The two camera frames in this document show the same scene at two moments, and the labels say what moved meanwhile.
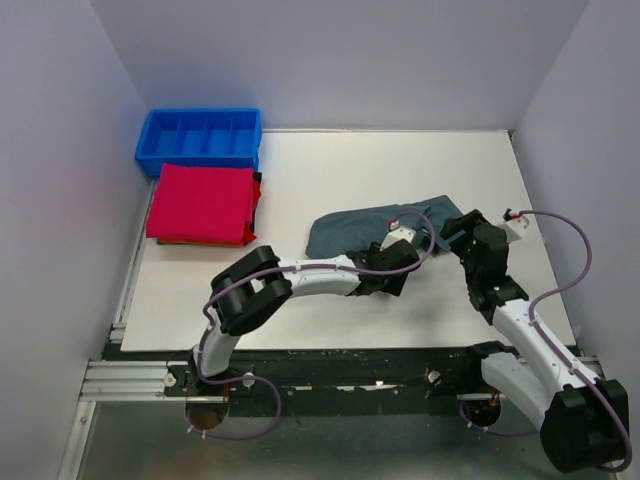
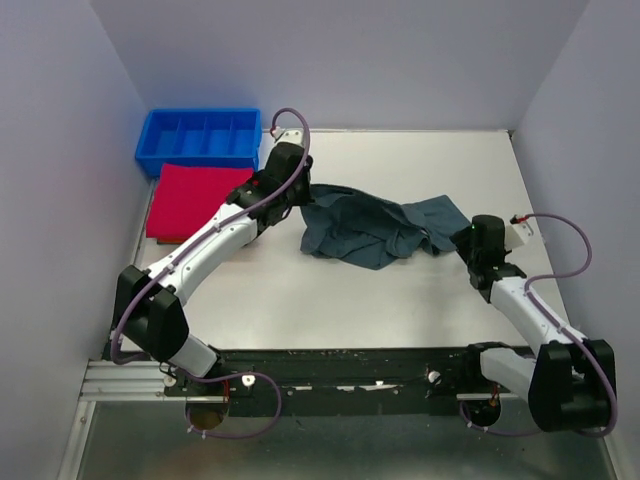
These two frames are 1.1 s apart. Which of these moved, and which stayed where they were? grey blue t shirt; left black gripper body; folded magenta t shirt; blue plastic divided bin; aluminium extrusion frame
Moved: left black gripper body; grey blue t shirt
Stayed: folded magenta t shirt; aluminium extrusion frame; blue plastic divided bin
